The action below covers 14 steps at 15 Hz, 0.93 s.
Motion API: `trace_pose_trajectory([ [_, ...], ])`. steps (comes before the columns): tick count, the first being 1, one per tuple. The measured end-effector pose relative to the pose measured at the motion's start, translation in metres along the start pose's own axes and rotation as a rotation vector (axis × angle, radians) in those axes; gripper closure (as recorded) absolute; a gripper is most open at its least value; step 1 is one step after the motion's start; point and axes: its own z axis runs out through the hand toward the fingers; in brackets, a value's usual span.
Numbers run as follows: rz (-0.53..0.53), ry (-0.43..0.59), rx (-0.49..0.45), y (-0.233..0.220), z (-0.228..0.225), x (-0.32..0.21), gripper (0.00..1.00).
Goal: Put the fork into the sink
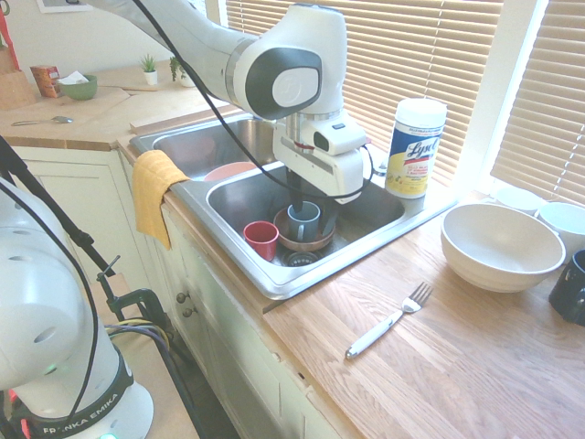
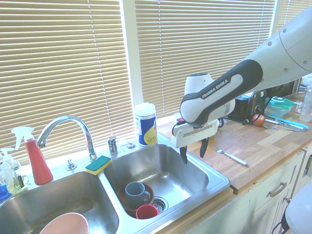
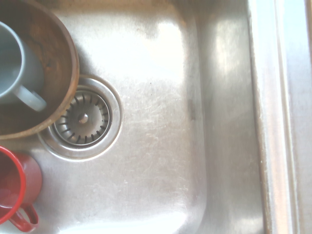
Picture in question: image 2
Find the pink bowl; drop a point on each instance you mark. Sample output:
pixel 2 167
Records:
pixel 68 224

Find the red apple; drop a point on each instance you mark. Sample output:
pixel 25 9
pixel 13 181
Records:
pixel 259 120

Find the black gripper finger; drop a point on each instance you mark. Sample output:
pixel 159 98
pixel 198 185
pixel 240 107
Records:
pixel 183 154
pixel 203 147

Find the silver metal fork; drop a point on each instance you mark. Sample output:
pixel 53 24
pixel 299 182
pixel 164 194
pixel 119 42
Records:
pixel 231 156

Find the blue bottle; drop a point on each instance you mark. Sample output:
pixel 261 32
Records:
pixel 3 189

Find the cream kitchen cabinet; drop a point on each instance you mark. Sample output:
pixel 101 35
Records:
pixel 256 209

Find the clear pump soap bottle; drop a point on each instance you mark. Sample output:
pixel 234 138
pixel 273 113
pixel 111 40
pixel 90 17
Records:
pixel 7 168

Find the red spray bottle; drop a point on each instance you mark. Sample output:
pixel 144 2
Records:
pixel 39 165

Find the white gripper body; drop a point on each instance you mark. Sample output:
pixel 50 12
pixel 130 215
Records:
pixel 192 134

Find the green and yellow sponge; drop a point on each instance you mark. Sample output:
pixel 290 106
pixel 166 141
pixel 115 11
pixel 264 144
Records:
pixel 98 164

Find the chrome faucet knob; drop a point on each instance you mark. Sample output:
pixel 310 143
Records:
pixel 71 164

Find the brown bowl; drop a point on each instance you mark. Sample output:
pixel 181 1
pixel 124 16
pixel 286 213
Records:
pixel 122 198

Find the stainless steel double sink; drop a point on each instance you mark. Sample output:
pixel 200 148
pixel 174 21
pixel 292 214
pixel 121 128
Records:
pixel 170 165

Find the clear water bottle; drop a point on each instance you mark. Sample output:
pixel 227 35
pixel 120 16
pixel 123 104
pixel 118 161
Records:
pixel 306 104

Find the black toaster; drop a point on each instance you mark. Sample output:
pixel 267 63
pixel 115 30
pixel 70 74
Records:
pixel 246 107

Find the green lidded food container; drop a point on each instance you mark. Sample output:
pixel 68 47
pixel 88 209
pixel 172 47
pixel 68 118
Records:
pixel 280 106

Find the medium beige window blind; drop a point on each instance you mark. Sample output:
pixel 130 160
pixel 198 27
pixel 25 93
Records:
pixel 195 36

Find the metal spoon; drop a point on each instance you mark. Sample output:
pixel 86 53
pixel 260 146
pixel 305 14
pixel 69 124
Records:
pixel 269 126

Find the black microwave oven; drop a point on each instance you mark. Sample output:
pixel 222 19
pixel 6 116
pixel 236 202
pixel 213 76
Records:
pixel 285 89

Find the red cup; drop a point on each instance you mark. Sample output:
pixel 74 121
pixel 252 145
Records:
pixel 146 212

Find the white wipes canister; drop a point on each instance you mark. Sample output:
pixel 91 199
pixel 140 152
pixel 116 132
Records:
pixel 146 124

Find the chrome gooseneck faucet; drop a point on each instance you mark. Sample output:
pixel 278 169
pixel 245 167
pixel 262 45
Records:
pixel 84 126

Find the metal drain strainer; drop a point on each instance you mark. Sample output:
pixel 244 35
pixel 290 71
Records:
pixel 161 203

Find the yellow liquid soap bottle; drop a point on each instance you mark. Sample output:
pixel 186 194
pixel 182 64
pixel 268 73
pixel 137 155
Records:
pixel 17 181

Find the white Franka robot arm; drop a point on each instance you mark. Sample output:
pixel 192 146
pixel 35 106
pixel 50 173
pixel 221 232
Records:
pixel 219 92

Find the wide beige window blind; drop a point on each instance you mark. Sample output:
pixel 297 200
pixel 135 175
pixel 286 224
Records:
pixel 61 73

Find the narrow beige window blind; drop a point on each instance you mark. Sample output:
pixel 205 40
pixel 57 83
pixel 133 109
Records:
pixel 292 12

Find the white sink hole cover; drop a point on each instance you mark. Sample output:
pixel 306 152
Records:
pixel 130 145

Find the grey mug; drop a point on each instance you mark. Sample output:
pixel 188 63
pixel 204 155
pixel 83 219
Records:
pixel 135 192

